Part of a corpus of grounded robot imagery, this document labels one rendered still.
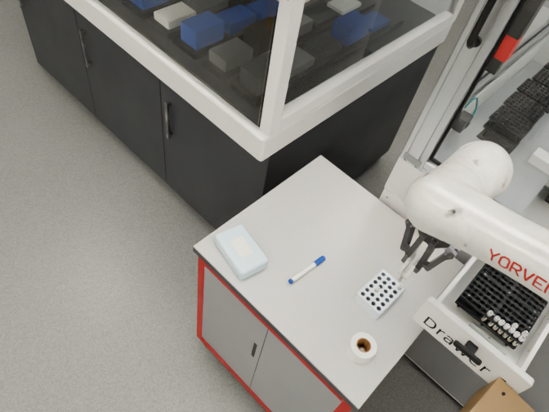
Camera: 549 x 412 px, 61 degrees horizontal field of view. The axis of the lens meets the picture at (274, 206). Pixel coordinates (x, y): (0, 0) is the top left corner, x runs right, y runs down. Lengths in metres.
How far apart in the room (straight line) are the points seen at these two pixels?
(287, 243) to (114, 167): 1.41
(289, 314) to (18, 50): 2.65
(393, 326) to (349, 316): 0.12
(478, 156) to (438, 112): 0.49
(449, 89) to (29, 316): 1.79
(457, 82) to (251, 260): 0.71
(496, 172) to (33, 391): 1.77
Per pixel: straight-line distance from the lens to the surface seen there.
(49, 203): 2.52
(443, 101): 1.34
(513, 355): 1.40
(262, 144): 1.48
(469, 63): 1.27
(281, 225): 1.45
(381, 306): 1.34
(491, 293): 1.38
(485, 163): 0.87
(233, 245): 1.33
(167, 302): 2.14
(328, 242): 1.44
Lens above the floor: 1.93
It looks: 52 degrees down
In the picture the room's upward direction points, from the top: 13 degrees clockwise
